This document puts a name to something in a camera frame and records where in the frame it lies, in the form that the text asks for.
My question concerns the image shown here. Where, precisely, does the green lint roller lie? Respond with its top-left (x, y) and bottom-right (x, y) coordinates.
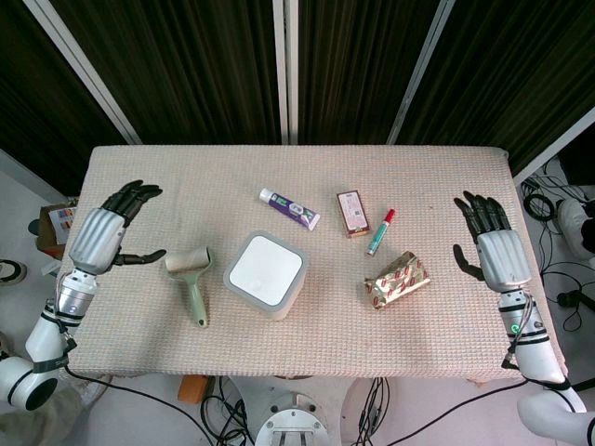
top-left (165, 246), bottom-right (217, 330)

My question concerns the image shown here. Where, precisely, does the brown small carton box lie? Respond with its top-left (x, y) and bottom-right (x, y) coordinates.
top-left (336, 189), bottom-right (372, 240)

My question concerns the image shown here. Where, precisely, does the white folding screen frame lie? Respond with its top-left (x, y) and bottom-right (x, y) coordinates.
top-left (18, 0), bottom-right (595, 187)

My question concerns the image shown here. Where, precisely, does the beige woven tablecloth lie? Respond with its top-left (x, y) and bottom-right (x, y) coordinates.
top-left (46, 144), bottom-right (567, 386)

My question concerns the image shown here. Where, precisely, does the gold red foil packet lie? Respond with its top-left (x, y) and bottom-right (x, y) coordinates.
top-left (363, 251), bottom-right (431, 314)

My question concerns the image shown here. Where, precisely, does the orange box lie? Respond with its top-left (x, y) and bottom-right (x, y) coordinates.
top-left (178, 374), bottom-right (208, 404)

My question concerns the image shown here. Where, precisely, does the purple white toothpaste tube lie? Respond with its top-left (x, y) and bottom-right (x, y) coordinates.
top-left (258, 187), bottom-right (322, 232)

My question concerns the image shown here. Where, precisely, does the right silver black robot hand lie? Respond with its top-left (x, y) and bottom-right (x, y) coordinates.
top-left (452, 190), bottom-right (533, 294)

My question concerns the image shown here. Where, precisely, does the white square box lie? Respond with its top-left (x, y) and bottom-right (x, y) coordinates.
top-left (223, 230), bottom-right (311, 322)

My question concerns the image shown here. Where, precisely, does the white round device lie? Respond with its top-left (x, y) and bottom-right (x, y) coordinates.
top-left (556, 197), bottom-right (595, 256)

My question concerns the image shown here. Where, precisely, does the cardboard box with colour print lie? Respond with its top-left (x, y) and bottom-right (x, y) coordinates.
top-left (35, 200), bottom-right (79, 257)

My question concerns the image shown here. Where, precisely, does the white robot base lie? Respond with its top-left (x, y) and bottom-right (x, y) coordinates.
top-left (253, 392), bottom-right (329, 446)

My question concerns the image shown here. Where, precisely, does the black cable bundle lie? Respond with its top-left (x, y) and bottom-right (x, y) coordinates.
top-left (519, 157), bottom-right (595, 335)

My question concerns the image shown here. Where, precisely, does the green red marker pen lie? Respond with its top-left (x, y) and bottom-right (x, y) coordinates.
top-left (366, 208), bottom-right (398, 257)

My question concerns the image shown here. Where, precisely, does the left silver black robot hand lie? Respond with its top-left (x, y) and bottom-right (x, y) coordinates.
top-left (68, 179), bottom-right (167, 276)

